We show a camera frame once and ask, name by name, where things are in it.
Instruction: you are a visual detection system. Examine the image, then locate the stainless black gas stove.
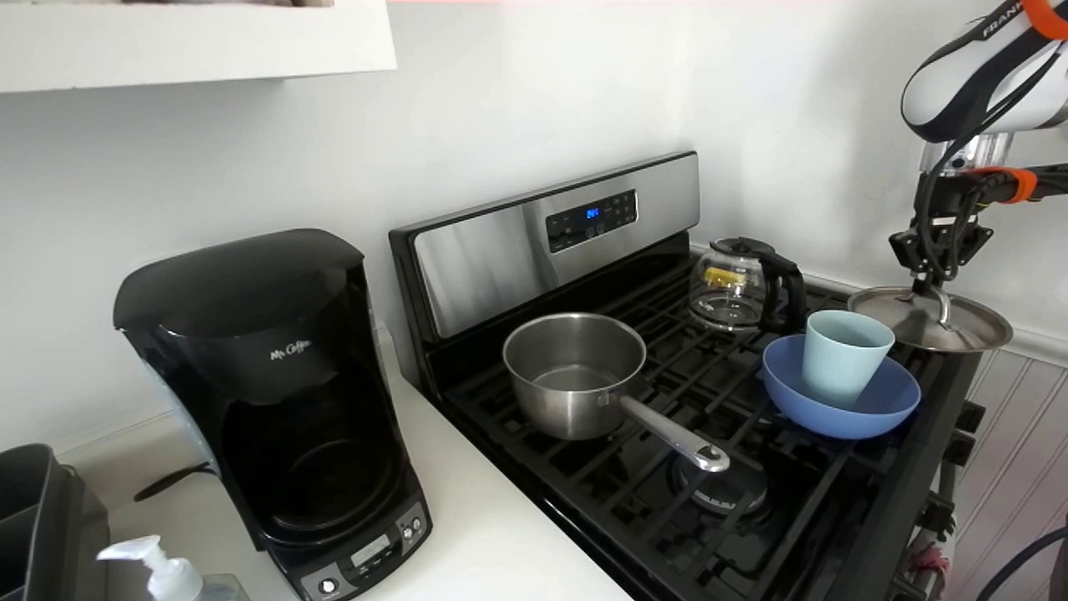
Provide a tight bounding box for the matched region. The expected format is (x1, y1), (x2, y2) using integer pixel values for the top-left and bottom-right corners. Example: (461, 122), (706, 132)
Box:
(389, 151), (981, 601)

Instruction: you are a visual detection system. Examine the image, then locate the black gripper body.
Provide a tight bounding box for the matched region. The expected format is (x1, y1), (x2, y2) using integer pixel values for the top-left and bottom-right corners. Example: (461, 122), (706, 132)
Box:
(887, 173), (991, 272)

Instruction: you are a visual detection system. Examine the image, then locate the black coffee maker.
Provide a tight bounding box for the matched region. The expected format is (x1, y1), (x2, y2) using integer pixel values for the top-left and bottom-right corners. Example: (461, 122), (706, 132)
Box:
(114, 230), (429, 601)

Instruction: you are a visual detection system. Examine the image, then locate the silver pot lid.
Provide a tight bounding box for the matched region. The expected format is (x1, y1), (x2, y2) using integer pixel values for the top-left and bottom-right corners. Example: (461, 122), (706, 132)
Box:
(847, 288), (1013, 353)

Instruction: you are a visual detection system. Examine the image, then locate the silver pot with handle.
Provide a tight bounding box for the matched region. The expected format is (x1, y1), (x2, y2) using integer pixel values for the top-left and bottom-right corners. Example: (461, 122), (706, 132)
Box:
(501, 309), (732, 475)

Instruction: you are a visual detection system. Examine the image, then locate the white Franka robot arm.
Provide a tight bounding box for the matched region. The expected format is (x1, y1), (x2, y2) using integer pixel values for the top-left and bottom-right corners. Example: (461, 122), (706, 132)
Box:
(891, 0), (1068, 289)

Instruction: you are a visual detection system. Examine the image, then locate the white soap dispenser bottle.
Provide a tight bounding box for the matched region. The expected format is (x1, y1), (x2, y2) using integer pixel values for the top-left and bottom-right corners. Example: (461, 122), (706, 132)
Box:
(99, 533), (251, 601)

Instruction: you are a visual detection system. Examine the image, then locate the white wall shelf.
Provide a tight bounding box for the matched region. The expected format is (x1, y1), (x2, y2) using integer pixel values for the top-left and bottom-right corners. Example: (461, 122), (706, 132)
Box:
(0, 0), (396, 92)

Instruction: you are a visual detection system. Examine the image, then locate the glass coffee carafe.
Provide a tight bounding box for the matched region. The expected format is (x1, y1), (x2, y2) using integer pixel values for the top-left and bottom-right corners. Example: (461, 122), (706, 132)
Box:
(686, 238), (807, 332)

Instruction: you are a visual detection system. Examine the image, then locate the blue bowl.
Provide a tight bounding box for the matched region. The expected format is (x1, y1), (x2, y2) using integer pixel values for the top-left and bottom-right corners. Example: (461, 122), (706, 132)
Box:
(761, 332), (920, 441)

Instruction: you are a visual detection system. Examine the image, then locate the light teal cup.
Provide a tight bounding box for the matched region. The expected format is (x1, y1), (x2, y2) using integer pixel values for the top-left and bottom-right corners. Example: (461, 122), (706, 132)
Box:
(801, 309), (895, 405)

